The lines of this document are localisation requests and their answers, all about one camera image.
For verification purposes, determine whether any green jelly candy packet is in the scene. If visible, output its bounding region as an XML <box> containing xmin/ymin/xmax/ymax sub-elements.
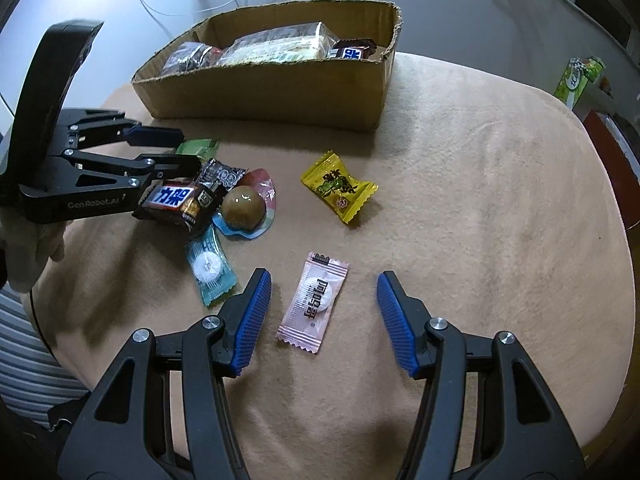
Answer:
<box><xmin>175</xmin><ymin>139</ymin><xmax>219</xmax><ymax>162</ymax></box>

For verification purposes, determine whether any large Snickers bar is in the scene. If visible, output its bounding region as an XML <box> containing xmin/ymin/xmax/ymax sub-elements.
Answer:
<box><xmin>132</xmin><ymin>181</ymin><xmax>228</xmax><ymax>236</ymax></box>

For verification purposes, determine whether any clear-wrapped dates snack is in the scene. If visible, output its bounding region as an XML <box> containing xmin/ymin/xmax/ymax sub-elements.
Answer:
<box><xmin>160</xmin><ymin>41</ymin><xmax>224</xmax><ymax>76</ymax></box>

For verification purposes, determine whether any packaged braised egg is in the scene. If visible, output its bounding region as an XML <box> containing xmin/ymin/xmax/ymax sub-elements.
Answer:
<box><xmin>213</xmin><ymin>168</ymin><xmax>277</xmax><ymax>240</ymax></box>

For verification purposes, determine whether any teal mint candy packet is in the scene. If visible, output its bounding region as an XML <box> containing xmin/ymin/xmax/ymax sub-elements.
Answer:
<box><xmin>186</xmin><ymin>224</ymin><xmax>238</xmax><ymax>307</ymax></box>

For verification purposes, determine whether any pink candy packet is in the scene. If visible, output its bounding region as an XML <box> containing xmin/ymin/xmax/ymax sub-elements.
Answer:
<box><xmin>277</xmin><ymin>252</ymin><xmax>349</xmax><ymax>354</ymax></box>

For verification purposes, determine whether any yellow snack packet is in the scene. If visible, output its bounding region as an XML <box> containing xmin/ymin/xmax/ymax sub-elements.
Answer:
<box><xmin>300</xmin><ymin>151</ymin><xmax>378</xmax><ymax>224</ymax></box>

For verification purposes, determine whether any bread slice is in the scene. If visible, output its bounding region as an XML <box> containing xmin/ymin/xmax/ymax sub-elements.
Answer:
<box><xmin>217</xmin><ymin>22</ymin><xmax>338</xmax><ymax>66</ymax></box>

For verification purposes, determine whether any small Snickers bar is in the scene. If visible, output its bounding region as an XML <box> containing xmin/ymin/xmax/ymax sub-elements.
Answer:
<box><xmin>326</xmin><ymin>38</ymin><xmax>378</xmax><ymax>60</ymax></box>

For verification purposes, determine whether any small dark candy packet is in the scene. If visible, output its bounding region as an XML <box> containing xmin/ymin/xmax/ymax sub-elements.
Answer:
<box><xmin>195</xmin><ymin>158</ymin><xmax>247</xmax><ymax>191</ymax></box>

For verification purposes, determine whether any left gloved hand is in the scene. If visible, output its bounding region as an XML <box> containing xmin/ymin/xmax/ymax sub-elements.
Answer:
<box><xmin>1</xmin><ymin>208</ymin><xmax>68</xmax><ymax>292</ymax></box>

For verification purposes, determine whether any open cardboard box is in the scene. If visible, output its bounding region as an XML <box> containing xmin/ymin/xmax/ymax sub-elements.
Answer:
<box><xmin>131</xmin><ymin>0</ymin><xmax>402</xmax><ymax>131</ymax></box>

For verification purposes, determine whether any red storage box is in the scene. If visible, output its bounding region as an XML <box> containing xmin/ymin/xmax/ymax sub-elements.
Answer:
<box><xmin>584</xmin><ymin>110</ymin><xmax>639</xmax><ymax>230</ymax></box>

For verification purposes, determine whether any green juice carton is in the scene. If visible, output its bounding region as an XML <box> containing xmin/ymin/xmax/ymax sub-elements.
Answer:
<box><xmin>553</xmin><ymin>56</ymin><xmax>605</xmax><ymax>110</ymax></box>

